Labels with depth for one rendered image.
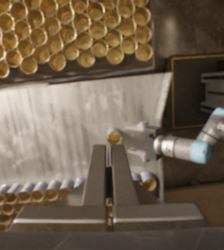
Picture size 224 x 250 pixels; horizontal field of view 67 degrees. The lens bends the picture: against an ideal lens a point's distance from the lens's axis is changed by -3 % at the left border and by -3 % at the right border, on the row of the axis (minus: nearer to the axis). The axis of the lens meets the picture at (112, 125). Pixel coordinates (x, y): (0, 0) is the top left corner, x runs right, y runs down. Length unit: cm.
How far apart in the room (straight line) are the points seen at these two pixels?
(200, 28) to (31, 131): 192
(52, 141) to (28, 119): 16
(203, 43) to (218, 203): 193
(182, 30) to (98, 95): 149
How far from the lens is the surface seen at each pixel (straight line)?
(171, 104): 173
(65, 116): 89
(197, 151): 62
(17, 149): 103
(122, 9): 88
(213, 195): 260
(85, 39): 85
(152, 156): 72
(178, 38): 212
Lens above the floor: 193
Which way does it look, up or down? 76 degrees down
